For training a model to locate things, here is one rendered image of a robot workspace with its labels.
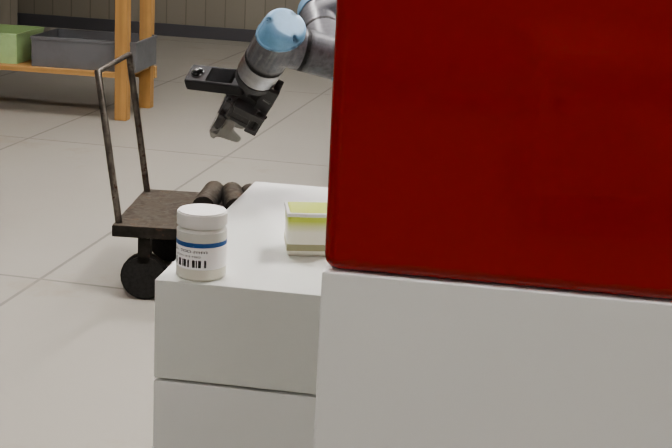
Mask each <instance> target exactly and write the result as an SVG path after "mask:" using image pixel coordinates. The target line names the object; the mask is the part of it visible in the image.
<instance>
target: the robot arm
mask: <svg viewBox="0 0 672 448"><path fill-rule="evenodd" d="M335 22H336V0H301V1H300V3H299V5H298V9H297V14H295V13H294V12H293V11H292V10H289V9H286V8H278V9H274V10H272V11H270V12H269V13H268V14H267V15H266V17H265V18H264V19H263V21H262V22H261V23H260V24H259V26H258V27H257V29H256V33H255V35H254V37H253V39H252V41H251V42H250V44H249V46H248V48H247V50H246V51H245V53H244V55H243V57H242V58H241V60H240V62H239V64H238V68H237V69H231V68H222V67H213V66H204V65H195V64H194V65H192V67H191V69H190V70H189V72H188V74H187V76H186V77H185V79H184V82H185V85H186V88H187V89H189V90H197V91H206V92H214V93H222V94H226V95H225V97H224V99H223V101H222V103H221V105H220V107H219V110H218V112H217V115H216V117H215V119H214V121H213V123H212V125H211V127H210V129H209V132H210V136H211V138H213V139H214V138H215V137H221V138H224V139H227V140H230V141H233V142H239V141H240V140H241V137H240V136H239V135H238V134H237V133H236V132H235V131H234V127H235V128H239V129H244V128H245V129H244V131H245V132H247V133H249V134H251V135H253V136H255V135H256V133H257V132H258V130H259V128H260V127H261V125H262V124H263V122H264V120H265V119H267V116H266V115H267V113H268V112H269V110H270V109H271V108H272V106H273V104H274V102H275V100H276V99H277V97H278V95H279V93H280V90H281V88H282V86H283V84H284V82H283V81H281V80H279V78H280V76H281V75H282V73H283V72H284V70H285V68H289V69H293V70H297V71H300V72H304V73H308V74H312V75H316V76H319V77H323V78H327V79H331V80H332V81H333V64H334V43H335ZM273 87H274V90H273V89H271V88H273Z"/></svg>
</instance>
